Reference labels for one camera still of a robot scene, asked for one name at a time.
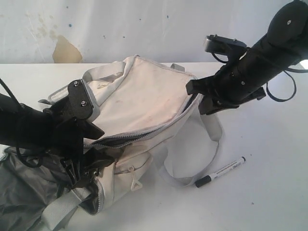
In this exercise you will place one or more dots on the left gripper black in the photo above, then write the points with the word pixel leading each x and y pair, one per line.
pixel 59 131

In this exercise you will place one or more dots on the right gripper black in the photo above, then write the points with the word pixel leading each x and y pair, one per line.
pixel 234 85

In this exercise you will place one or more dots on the white canvas backpack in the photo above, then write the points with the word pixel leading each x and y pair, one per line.
pixel 141 101

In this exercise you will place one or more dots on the black capped white marker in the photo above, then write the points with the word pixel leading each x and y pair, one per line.
pixel 211 177

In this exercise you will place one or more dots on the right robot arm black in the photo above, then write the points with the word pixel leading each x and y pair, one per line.
pixel 285 44

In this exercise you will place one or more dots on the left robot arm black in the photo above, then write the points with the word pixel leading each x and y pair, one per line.
pixel 12 134

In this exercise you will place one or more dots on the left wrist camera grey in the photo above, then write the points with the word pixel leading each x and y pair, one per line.
pixel 82 101

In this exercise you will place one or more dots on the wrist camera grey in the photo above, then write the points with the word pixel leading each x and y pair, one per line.
pixel 82 101
pixel 233 49

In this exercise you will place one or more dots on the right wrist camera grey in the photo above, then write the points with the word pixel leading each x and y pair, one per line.
pixel 233 49

